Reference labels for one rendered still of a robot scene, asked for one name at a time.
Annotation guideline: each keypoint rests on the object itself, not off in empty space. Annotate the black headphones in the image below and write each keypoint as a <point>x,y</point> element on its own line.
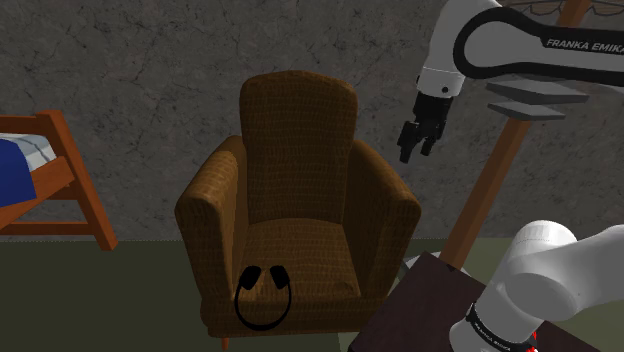
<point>250,277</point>

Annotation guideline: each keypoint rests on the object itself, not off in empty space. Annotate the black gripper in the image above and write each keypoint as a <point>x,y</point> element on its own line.
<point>432,109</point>

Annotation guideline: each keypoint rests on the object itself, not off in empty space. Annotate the wooden bed with blue blanket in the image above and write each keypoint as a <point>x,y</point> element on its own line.
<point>53,180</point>

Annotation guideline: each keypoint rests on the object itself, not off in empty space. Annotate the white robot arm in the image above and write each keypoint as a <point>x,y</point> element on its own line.
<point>536,278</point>

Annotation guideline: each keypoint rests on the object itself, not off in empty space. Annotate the wooden floor lamp with shelves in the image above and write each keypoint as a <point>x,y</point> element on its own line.
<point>492,185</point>

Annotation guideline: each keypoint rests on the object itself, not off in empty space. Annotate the brown fabric armchair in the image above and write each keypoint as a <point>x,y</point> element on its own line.
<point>297,161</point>

